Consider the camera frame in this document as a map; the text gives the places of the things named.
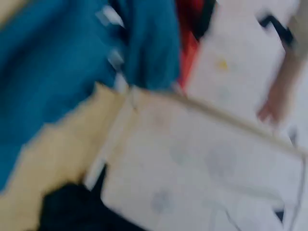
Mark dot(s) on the person's left fingers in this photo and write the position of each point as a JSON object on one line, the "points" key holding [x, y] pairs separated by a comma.
{"points": [[269, 109]]}

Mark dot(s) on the black object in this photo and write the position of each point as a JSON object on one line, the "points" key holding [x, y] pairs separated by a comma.
{"points": [[72, 207]]}

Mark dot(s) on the black wrist band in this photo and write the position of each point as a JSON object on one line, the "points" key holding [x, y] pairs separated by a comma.
{"points": [[280, 30]]}

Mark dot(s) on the red cloth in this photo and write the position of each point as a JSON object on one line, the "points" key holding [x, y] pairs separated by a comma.
{"points": [[188, 48]]}

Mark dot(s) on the teal cloth garment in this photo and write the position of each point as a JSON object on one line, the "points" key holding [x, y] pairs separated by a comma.
{"points": [[55, 67]]}

